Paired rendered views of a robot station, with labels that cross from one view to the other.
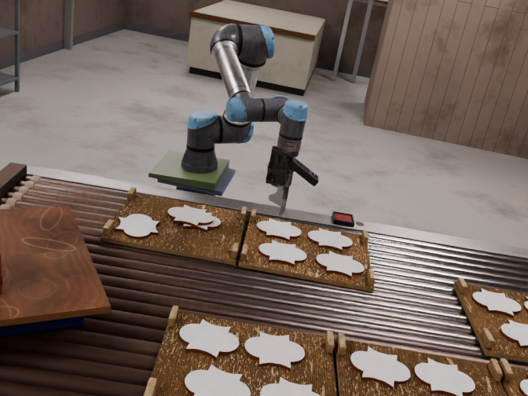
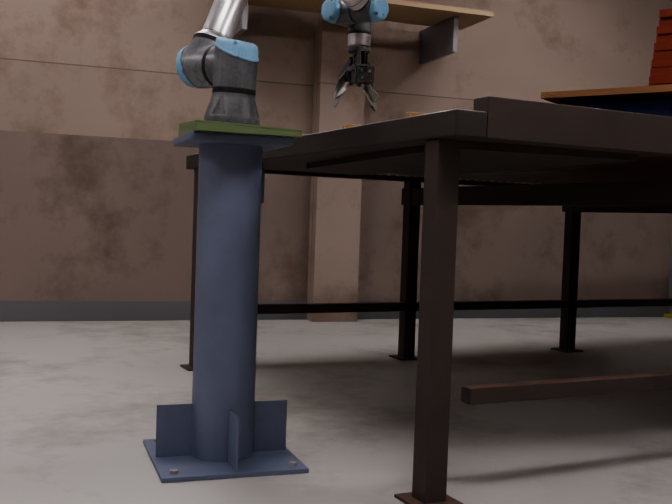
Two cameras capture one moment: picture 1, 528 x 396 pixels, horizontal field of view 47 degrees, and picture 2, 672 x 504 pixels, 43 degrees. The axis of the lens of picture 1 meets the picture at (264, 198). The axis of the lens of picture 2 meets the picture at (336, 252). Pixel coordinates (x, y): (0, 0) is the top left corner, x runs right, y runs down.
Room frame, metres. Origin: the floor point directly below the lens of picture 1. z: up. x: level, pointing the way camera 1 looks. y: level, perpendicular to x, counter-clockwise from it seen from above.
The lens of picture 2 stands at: (3.05, 2.53, 0.67)
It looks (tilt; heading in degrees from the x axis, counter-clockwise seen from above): 2 degrees down; 246
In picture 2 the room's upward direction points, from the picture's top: 2 degrees clockwise
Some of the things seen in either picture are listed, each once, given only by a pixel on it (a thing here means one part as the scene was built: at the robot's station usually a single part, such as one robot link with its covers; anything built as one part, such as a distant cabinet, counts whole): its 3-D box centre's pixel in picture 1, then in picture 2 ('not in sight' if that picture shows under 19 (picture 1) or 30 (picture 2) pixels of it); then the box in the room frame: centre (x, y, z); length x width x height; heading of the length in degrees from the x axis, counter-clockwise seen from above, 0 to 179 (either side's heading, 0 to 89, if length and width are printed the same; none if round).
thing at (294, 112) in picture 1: (293, 119); (359, 17); (1.83, -0.05, 1.32); 0.09 x 0.08 x 0.11; 23
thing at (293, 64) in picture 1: (259, 43); not in sight; (8.67, 0.45, 0.39); 1.98 x 1.60 x 0.78; 175
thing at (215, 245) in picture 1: (179, 225); not in sight; (1.75, 0.25, 0.93); 0.41 x 0.35 x 0.02; 90
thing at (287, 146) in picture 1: (289, 143); (359, 42); (1.82, -0.05, 1.25); 0.08 x 0.08 x 0.05
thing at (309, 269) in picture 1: (306, 250); not in sight; (1.74, -0.17, 0.93); 0.41 x 0.35 x 0.02; 89
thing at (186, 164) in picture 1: (199, 155); (232, 107); (2.36, 0.29, 0.95); 0.15 x 0.15 x 0.10
